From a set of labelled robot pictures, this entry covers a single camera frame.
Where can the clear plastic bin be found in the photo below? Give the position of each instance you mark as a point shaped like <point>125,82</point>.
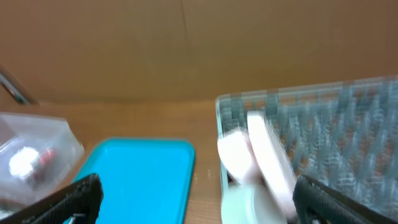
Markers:
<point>40,133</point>

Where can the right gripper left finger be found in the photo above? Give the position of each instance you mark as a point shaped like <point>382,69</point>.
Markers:
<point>79,202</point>

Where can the large white plate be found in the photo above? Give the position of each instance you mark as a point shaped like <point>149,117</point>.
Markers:
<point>273,162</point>

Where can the grey metal pole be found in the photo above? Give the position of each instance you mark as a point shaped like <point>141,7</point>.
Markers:
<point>16,90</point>

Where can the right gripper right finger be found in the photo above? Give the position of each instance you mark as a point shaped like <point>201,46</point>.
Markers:
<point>317,203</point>

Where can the pink small bowl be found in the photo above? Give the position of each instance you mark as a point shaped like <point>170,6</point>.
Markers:
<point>237,156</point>

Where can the grey bowl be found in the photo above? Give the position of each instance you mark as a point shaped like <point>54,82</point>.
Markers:
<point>249,204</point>

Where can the grey dishwasher rack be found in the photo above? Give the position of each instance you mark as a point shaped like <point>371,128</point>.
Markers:
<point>343,134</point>

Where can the teal serving tray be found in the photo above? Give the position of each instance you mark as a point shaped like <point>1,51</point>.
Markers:
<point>143,180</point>

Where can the red snack wrapper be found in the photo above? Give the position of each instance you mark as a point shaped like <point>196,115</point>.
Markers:
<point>42,163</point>

